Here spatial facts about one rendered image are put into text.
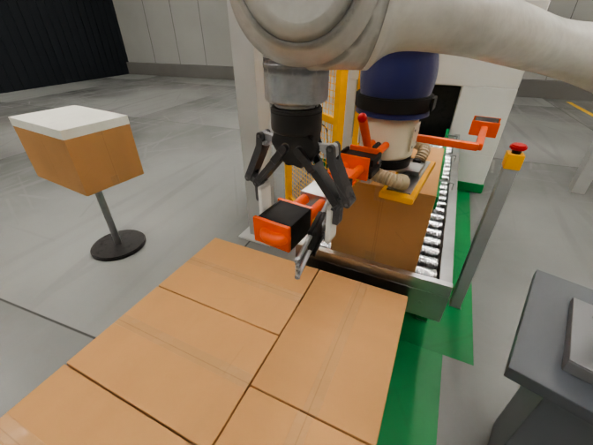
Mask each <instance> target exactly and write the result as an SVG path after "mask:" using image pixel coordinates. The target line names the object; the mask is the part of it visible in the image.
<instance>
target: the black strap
mask: <svg viewBox="0 0 593 445"><path fill-rule="evenodd" d="M437 99H438V96H437V95H434V93H432V94H431V95H430V96H428V97H425V98H417V99H387V98H378V97H371V96H368V95H364V94H361V93H360V89H358V90H357V93H356V102H355V105H356V106H357V107H358V108H359V109H362V110H366V111H370V112H374V113H379V114H388V115H416V114H423V113H426V112H428V111H433V110H434V109H435V106H436V102H437Z"/></svg>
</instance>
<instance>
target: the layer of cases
mask: <svg viewBox="0 0 593 445"><path fill-rule="evenodd" d="M407 302H408V297H407V296H403V295H401V294H398V293H395V292H392V291H389V290H384V289H381V288H378V287H375V286H372V285H369V284H366V283H361V282H358V281H355V280H352V279H348V278H346V277H343V276H340V275H335V274H332V273H329V272H326V271H323V270H320V271H319V270H318V269H317V268H312V267H309V266H305V267H304V270H303V273H302V274H301V276H300V279H299V280H297V279H295V262H294V261H291V260H286V259H283V258H280V257H277V256H274V255H271V254H268V253H263V252H260V251H257V250H254V249H251V248H248V247H245V246H242V245H237V244H234V243H231V242H228V241H225V240H222V239H219V238H214V239H213V240H212V241H211V242H210V243H208V244H207V245H206V246H205V247H203V248H202V249H201V250H200V251H199V252H198V253H196V254H195V255H194V256H193V257H191V258H190V259H189V260H188V261H186V262H185V263H184V264H183V266H181V267H180V268H179V269H178V270H176V271H175V272H174V273H173V274H172V275H170V276H169V277H168V278H167V279H166V280H164V281H163V282H162V283H161V284H159V287H158V286H157V287H156V288H155V289H153V290H152V291H151V292H150V293H148V294H147V295H146V296H145V297H144V298H142V299H141V300H140V301H139V302H138V303H137V304H136V305H135V306H134V307H132V308H131V309H130V310H129V311H128V312H126V313H125V314H124V315H123V316H121V317H120V318H119V319H118V320H117V321H115V322H114V323H113V324H112V325H110V326H109V327H108V328H107V329H105V330H104V331H103V332H102V333H101V334H100V335H98V336H97V337H96V338H95V339H94V340H93V341H92V342H91V343H89V344H88V345H87V346H86V347H85V348H83V349H82V350H81V351H80V352H78V353H77V354H76V355H75V356H74V357H72V358H71V359H70V360H69V361H68V362H67V365H68V366H67V365H63V366H61V367H60V368H59V369H58V370H57V371H55V372H54V373H53V374H52V375H50V376H49V377H48V379H47V380H45V381H44V382H43V383H42V384H40V385H39V386H38V387H37V388H36V389H34V390H33V391H32V392H31V393H30V394H28V395H27V396H26V397H25V398H23V399H22V400H21V401H20V402H19V403H17V404H16V405H15V406H14V407H12V408H11V409H10V410H9V411H7V412H6V413H5V414H4V415H3V416H2V417H1V418H0V445H377V442H378V438H379V430H380V426H381V422H382V418H383V413H384V409H385V405H386V400H387V393H388V389H389V384H390V381H391V376H392V371H393V368H394V360H395V356H396V352H397V347H398V343H399V339H400V334H401V330H402V323H403V318H404V314H405V310H406V305H407Z"/></svg>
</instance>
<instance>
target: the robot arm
mask: <svg viewBox="0 0 593 445"><path fill-rule="evenodd" d="M230 4H231V7H232V10H233V12H234V15H235V17H236V21H237V23H238V25H239V26H240V28H241V29H242V31H243V33H244V35H245V36H246V38H247V39H248V40H249V42H250V43H251V44H252V45H253V46H254V47H255V48H256V49H257V50H258V51H259V52H260V53H261V54H262V55H263V63H262V64H263V68H264V84H265V98H266V100H267V101H268V102H269V103H272V104H273V105H272V107H271V127H272V130H273V131H274V133H271V132H270V130H269V129H265V130H263V131H261V132H257V134H256V147H255V149H254V151H253V154H252V157H251V160H250V163H249V166H248V169H247V171H246V173H245V176H244V178H245V180H247V181H252V182H253V184H254V185H255V193H256V200H257V201H258V202H259V214H261V213H263V212H264V211H266V210H267V209H268V208H270V207H271V206H272V204H271V186H270V182H268V181H267V180H268V178H269V177H270V176H271V175H272V174H273V173H274V171H275V170H276V169H277V168H278V167H279V166H280V164H281V163H282V162H285V164H286V165H294V166H296V167H298V168H301V169H302V168H303V167H304V168H305V169H306V171H307V172H308V173H309V174H311V175H312V176H313V178H314V180H315V181H316V183H317V184H318V186H319V188H320V189H321V191H322V192H323V193H324V195H325V196H326V198H327V200H328V201H329V203H330V205H329V206H328V207H327V220H326V235H325V243H327V244H329V243H330V241H331V240H332V239H333V238H334V237H335V235H336V225H338V224H339V223H340V222H341V220H342V213H343V208H344V207H345V208H350V207H351V205H352V204H353V203H354V202H355V201H356V196H355V194H354V191H353V189H352V186H351V183H350V181H349V177H348V174H347V171H346V169H345V167H344V164H343V161H342V158H341V144H340V142H339V141H335V142H334V143H322V141H321V138H320V133H321V127H322V107H321V105H320V104H321V103H323V102H325V101H326V100H327V98H328V82H329V70H359V71H367V70H368V69H369V68H370V67H371V66H372V65H373V64H375V63H376V62H377V61H378V60H380V59H381V58H382V57H384V56H386V55H388V54H391V53H394V52H400V51H419V52H430V53H438V54H446V55H452V56H458V57H467V58H472V59H476V60H479V61H484V62H487V63H491V64H498V65H502V66H505V67H510V68H514V69H517V70H522V71H526V72H534V73H537V74H541V75H544V76H548V77H551V78H555V79H559V80H561V81H564V82H566V83H569V84H571V85H574V86H576V87H579V88H581V89H584V90H586V91H589V92H591V93H592V94H593V22H590V21H580V20H574V19H566V18H562V17H560V16H558V15H555V14H553V13H550V12H548V11H546V10H544V9H541V8H539V7H537V6H535V5H533V4H530V3H528V2H525V1H523V0H230ZM272 143H273V145H274V148H275V149H276V152H275V154H274V155H273V156H272V157H271V159H270V161H269V163H268V164H267V165H266V166H265V168H264V169H263V170H262V171H261V172H260V173H259V171H260V169H261V166H262V164H263V161H264V160H265V157H266V153H267V151H268V149H269V146H270V144H272ZM320 151H321V152H322V153H323V154H324V155H323V156H324V158H326V159H327V165H328V168H329V170H330V172H331V175H332V177H331V176H330V175H329V173H328V172H327V170H326V168H325V167H324V162H323V161H322V159H321V158H320V156H319V153H320ZM312 161H314V163H315V164H314V165H312ZM332 178H333V179H332Z"/></svg>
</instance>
